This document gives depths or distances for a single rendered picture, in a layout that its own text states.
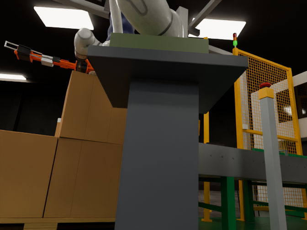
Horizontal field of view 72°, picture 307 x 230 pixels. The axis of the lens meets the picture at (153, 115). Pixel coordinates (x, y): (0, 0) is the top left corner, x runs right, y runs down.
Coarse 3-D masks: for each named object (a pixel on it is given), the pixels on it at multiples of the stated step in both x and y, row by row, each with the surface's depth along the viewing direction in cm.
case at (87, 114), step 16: (80, 80) 125; (96, 80) 130; (80, 96) 123; (96, 96) 127; (64, 112) 117; (80, 112) 121; (96, 112) 125; (112, 112) 129; (64, 128) 115; (80, 128) 119; (96, 128) 123; (112, 128) 127
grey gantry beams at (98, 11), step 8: (56, 0) 353; (64, 0) 352; (72, 0) 354; (80, 0) 360; (216, 0) 346; (80, 8) 366; (88, 8) 365; (96, 8) 369; (208, 8) 363; (104, 16) 381; (200, 16) 382; (192, 24) 404; (216, 48) 465
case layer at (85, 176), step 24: (0, 144) 103; (24, 144) 107; (48, 144) 111; (72, 144) 116; (96, 144) 121; (0, 168) 100; (24, 168) 104; (48, 168) 108; (72, 168) 113; (96, 168) 118; (120, 168) 123; (0, 192) 98; (24, 192) 102; (48, 192) 106; (72, 192) 110; (96, 192) 115; (0, 216) 96; (24, 216) 100; (48, 216) 103; (72, 216) 108; (96, 216) 112
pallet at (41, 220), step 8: (0, 224) 133; (8, 224) 135; (16, 224) 136; (24, 224) 99; (32, 224) 100; (40, 224) 101; (48, 224) 103; (56, 224) 104; (64, 224) 145; (72, 224) 146; (80, 224) 148; (88, 224) 149; (96, 224) 151; (104, 224) 153; (112, 224) 153
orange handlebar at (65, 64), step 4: (32, 56) 136; (40, 56) 137; (40, 60) 141; (60, 60) 142; (64, 60) 143; (56, 64) 144; (60, 64) 143; (64, 64) 143; (68, 64) 143; (72, 64) 144; (72, 68) 148; (88, 68) 148; (92, 68) 149; (88, 72) 152
